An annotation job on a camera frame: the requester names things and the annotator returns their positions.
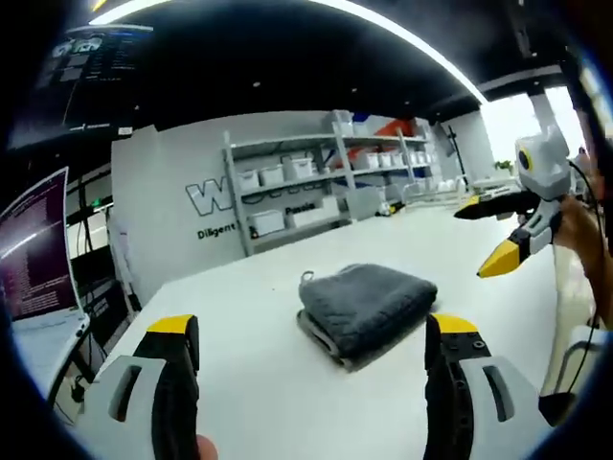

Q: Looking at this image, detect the grey towel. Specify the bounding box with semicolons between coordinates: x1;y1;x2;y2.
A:
296;263;440;374

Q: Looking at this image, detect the open laptop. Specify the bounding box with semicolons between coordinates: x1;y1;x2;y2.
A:
0;166;92;347

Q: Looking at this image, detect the person's right hand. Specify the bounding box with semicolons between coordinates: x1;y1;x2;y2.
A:
556;170;610;309

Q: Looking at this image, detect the person's left hand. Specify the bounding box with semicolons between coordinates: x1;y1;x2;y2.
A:
194;432;220;460

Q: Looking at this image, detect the black power adapter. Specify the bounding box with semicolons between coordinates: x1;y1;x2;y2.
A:
69;376;90;404

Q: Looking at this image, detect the grey metal shelving unit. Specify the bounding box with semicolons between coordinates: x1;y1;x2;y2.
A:
220;108;435;259

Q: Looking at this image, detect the white lettered partition panel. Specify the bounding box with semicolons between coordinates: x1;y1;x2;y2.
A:
109;108;483;308

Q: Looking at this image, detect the row of white storage bins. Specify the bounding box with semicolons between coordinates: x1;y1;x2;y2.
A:
237;109;432;236

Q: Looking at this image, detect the thin black cable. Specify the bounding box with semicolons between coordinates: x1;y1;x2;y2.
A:
567;159;605;398

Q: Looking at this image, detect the dark wall monitor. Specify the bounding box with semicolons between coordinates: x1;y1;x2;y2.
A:
8;23;155;150

